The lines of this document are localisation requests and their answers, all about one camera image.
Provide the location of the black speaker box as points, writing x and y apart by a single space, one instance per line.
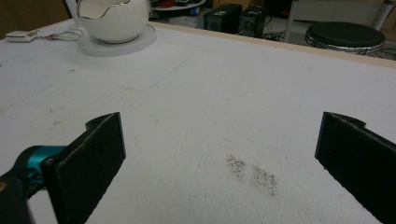
252 21

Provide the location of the white power adapter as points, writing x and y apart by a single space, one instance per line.
19 36

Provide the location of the white round shelf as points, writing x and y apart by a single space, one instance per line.
177 4

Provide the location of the white ceramic bowl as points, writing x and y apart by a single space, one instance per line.
113 18

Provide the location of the white plate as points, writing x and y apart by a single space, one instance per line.
124 43

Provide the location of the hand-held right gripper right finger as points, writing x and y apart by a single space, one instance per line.
358 161

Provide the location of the black box device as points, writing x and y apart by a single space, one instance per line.
222 18

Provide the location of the black round stool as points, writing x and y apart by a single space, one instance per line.
345 39

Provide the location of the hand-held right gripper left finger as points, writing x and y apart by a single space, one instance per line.
87 165

